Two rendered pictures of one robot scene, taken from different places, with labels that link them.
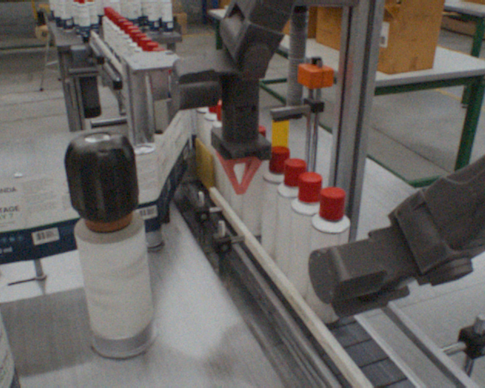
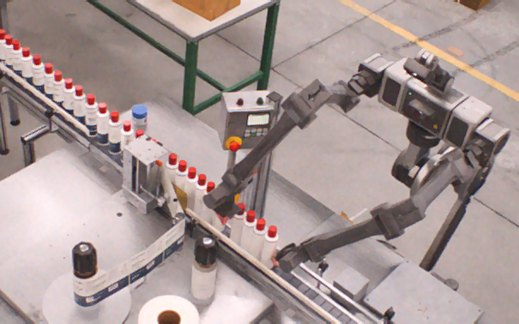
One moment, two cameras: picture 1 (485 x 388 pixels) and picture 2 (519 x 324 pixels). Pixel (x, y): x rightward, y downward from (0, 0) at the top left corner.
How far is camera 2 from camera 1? 2.30 m
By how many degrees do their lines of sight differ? 30
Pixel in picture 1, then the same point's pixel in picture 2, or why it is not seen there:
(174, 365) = (227, 301)
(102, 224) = (208, 265)
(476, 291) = (314, 232)
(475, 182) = (326, 243)
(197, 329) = (226, 285)
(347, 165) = (261, 197)
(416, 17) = not seen: outside the picture
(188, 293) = not seen: hidden behind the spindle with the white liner
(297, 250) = (256, 246)
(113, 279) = (210, 280)
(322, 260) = (285, 262)
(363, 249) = (297, 257)
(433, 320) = not seen: hidden behind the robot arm
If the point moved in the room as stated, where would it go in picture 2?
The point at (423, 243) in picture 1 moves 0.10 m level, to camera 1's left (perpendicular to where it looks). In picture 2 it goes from (313, 254) to (287, 262)
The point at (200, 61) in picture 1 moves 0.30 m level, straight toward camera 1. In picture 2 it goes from (219, 191) to (263, 250)
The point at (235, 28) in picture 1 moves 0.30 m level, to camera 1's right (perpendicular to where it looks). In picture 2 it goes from (233, 180) to (309, 160)
